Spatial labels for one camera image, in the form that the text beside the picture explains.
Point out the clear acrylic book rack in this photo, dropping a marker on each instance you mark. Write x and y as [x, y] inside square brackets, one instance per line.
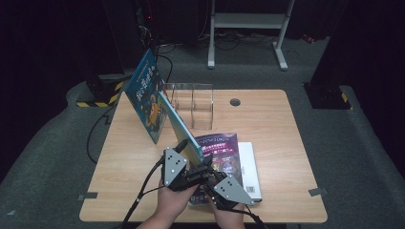
[202, 108]

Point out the white book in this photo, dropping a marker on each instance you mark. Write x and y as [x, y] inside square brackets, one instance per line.
[250, 165]

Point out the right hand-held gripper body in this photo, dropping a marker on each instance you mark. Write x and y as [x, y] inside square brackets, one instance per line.
[230, 192]

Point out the person's right hand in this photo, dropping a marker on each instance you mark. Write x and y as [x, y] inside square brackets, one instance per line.
[227, 218]

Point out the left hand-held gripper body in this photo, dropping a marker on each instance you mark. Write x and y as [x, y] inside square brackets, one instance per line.
[173, 168]

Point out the dark blue picture book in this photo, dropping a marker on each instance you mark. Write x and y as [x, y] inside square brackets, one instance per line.
[146, 95]

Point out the small grey floor tape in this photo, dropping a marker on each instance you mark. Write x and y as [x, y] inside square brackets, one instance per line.
[10, 213]

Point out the white metal stand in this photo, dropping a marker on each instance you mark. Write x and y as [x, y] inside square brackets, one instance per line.
[248, 20]

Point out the person's left hand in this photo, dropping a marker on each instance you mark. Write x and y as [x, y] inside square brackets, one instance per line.
[175, 203]

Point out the black yellow striped base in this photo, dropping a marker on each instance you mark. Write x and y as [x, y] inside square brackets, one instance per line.
[102, 95]
[328, 98]

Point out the grey tape piece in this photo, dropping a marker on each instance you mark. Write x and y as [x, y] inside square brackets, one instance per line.
[87, 196]
[317, 191]

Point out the purple red cover book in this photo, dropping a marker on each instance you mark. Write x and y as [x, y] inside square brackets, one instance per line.
[223, 149]

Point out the small red floor object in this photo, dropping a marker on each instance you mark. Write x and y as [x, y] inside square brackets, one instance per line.
[308, 38]

